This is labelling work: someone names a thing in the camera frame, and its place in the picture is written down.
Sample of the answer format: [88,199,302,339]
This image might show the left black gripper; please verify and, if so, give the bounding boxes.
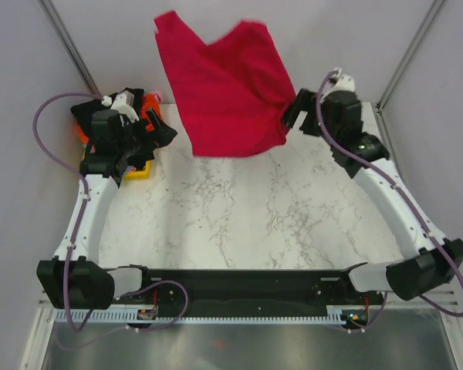
[116,109,176,158]

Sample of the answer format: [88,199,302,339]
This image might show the yellow plastic basket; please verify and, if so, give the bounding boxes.
[79,150,154,182]

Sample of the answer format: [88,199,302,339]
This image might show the crimson red t shirt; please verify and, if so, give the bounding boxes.
[154,11,296,158]

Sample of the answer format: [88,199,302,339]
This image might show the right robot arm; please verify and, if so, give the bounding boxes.
[282,89,463,304]

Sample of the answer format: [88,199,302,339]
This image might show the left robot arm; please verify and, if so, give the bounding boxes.
[36,109,177,310]

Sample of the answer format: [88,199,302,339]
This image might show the black t shirt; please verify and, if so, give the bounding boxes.
[70,87,177,169]

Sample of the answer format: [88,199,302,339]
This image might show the orange t shirt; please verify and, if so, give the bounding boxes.
[70,89,163,145]

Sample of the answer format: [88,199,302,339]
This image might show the pink garment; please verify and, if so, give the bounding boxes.
[154,91,163,104]

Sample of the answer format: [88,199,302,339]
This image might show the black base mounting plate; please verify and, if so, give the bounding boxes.
[120,267,383,316]

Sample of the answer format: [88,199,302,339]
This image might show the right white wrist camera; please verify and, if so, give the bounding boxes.
[329,68,355,93]

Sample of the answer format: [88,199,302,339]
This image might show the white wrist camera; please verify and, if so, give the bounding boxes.
[329,68,355,93]
[101,90,139,123]

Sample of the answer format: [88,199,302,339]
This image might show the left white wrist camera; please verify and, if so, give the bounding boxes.
[101,90,139,123]

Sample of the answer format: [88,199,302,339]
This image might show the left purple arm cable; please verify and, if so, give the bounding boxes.
[32,91,189,352]

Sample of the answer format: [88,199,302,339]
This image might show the left aluminium frame post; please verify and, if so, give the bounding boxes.
[38,0,100,95]

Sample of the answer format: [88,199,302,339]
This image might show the aluminium frame post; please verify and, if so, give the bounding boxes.
[38,0,100,95]
[375,0,448,115]

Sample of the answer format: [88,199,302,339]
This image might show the right aluminium frame post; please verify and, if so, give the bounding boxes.
[375,0,448,115]

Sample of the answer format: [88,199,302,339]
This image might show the white slotted cable duct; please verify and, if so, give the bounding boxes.
[71,305,346,325]

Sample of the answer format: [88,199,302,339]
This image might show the right aluminium rail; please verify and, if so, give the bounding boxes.
[387,278,463,311]

